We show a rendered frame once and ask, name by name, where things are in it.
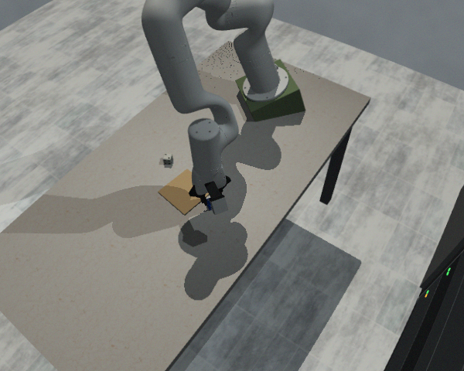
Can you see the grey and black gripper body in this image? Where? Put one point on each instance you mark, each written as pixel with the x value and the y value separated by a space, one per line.
pixel 199 181

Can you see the tan flat mat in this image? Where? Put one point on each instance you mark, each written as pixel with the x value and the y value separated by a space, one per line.
pixel 177 192

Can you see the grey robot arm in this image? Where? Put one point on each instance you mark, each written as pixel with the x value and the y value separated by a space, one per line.
pixel 162 23

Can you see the white die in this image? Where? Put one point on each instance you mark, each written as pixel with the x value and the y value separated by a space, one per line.
pixel 167 159

